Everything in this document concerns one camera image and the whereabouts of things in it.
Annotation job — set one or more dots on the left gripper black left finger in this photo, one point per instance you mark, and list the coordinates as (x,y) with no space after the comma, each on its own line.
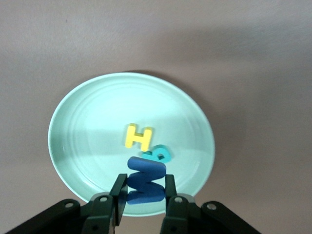
(119,192)

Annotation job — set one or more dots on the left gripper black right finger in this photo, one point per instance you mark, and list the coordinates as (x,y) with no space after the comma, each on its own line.
(170,190)

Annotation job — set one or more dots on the blue capital letter M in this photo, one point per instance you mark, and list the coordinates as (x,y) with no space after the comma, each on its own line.
(146,180)

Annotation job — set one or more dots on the teal capital letter R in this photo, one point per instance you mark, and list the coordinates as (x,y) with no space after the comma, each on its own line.
(150,154)

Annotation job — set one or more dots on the yellow capital letter H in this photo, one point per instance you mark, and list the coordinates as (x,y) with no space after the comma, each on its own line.
(137,136)

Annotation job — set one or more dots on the light green plate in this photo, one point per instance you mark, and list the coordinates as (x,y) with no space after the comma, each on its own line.
(97,122)

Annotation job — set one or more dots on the brown table cover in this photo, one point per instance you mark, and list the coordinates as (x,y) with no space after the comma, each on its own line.
(243,73)

